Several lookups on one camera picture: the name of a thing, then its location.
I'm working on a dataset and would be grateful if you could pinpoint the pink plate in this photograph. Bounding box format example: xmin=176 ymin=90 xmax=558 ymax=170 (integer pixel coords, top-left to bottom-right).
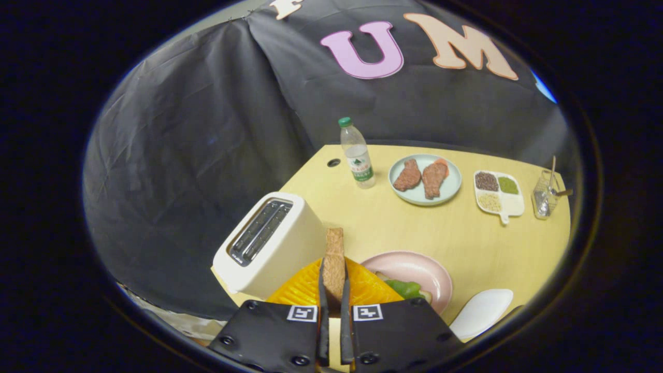
xmin=360 ymin=251 xmax=454 ymax=315

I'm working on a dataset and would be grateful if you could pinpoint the white divided seasoning dish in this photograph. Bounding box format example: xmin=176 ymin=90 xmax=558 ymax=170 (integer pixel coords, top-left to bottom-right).
xmin=473 ymin=170 xmax=526 ymax=225

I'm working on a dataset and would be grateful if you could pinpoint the light blue plate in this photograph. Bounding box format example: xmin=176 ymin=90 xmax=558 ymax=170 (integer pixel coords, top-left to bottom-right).
xmin=388 ymin=154 xmax=463 ymax=207

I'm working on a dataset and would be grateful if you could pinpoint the brown meat piece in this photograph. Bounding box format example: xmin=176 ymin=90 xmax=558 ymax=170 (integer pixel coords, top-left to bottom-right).
xmin=393 ymin=159 xmax=423 ymax=193
xmin=422 ymin=158 xmax=450 ymax=200

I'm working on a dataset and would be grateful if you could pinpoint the brown toast slice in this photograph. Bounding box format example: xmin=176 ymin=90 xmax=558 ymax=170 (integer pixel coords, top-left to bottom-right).
xmin=322 ymin=227 xmax=347 ymax=312

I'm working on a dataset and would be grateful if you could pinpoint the clear glass container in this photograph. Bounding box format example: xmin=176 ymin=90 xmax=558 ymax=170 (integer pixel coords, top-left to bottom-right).
xmin=532 ymin=170 xmax=563 ymax=220

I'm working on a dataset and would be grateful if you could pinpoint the clear water bottle green cap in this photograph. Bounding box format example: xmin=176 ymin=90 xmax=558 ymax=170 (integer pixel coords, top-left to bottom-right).
xmin=338 ymin=117 xmax=377 ymax=190

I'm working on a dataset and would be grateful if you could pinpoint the green lettuce leaf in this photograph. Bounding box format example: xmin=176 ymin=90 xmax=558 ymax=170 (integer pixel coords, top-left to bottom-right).
xmin=384 ymin=279 xmax=423 ymax=300

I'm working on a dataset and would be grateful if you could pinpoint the metal spoon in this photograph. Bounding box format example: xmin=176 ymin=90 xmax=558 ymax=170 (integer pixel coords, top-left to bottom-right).
xmin=546 ymin=155 xmax=574 ymax=200

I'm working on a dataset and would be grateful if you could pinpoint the white oval dish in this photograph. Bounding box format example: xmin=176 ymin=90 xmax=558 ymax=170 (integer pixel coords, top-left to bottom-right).
xmin=449 ymin=289 xmax=514 ymax=341

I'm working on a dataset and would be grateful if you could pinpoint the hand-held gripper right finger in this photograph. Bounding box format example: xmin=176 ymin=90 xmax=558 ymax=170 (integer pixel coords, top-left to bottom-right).
xmin=339 ymin=257 xmax=465 ymax=373

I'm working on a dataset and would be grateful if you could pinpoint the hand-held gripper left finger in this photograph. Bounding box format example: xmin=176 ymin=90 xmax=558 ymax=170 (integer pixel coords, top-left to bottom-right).
xmin=207 ymin=257 xmax=330 ymax=373

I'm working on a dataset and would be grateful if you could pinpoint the white toaster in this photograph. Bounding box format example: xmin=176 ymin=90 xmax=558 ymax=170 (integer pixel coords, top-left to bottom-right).
xmin=212 ymin=192 xmax=328 ymax=300

